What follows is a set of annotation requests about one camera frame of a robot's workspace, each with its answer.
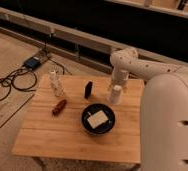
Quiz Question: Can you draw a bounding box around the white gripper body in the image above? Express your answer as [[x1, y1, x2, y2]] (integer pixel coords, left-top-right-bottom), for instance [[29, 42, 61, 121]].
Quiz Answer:
[[108, 68, 129, 90]]

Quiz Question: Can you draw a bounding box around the white ceramic cup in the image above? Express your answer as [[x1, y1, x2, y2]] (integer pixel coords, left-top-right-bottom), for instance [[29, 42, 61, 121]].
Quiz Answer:
[[107, 85, 122, 104]]

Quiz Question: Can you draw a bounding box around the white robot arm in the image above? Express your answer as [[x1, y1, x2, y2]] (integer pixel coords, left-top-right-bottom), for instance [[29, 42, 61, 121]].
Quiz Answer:
[[110, 47, 188, 171]]

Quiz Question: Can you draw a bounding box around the black round plate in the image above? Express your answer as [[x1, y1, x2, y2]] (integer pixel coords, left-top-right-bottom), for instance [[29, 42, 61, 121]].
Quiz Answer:
[[81, 103, 115, 134]]

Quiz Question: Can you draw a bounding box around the white sponge block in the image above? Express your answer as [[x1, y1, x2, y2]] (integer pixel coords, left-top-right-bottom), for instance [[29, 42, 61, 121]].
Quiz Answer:
[[87, 111, 108, 129]]

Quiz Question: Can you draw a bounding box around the clear plastic bottle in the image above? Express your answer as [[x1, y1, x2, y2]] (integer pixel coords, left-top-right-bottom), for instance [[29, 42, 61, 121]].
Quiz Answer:
[[50, 70, 64, 97]]

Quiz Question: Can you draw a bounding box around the brown cylindrical object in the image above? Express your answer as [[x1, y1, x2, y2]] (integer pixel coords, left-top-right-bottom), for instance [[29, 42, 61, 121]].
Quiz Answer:
[[52, 99, 67, 116]]

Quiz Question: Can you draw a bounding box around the wooden table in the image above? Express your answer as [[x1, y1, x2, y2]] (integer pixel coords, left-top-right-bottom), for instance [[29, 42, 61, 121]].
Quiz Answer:
[[12, 74, 144, 163]]

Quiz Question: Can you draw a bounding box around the black power adapter box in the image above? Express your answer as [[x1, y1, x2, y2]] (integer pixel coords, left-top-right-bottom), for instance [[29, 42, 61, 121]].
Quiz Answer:
[[23, 56, 41, 70]]

